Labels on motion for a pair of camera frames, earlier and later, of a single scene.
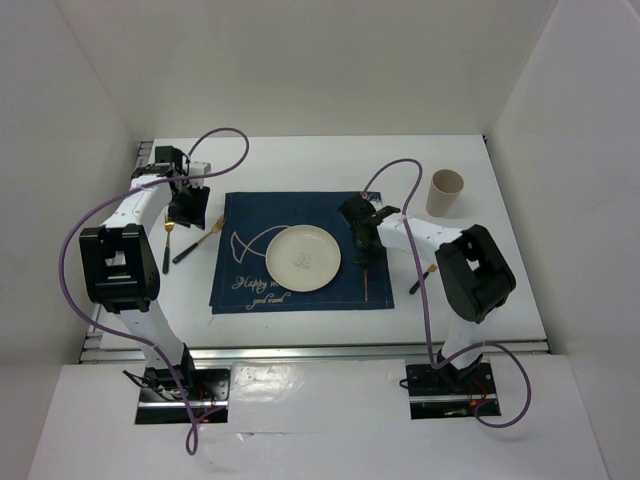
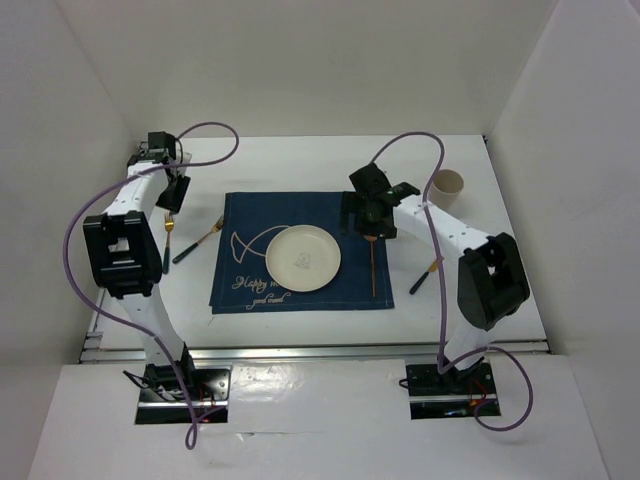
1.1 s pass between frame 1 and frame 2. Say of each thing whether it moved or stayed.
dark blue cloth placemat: stayed
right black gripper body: moved
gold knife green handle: stayed
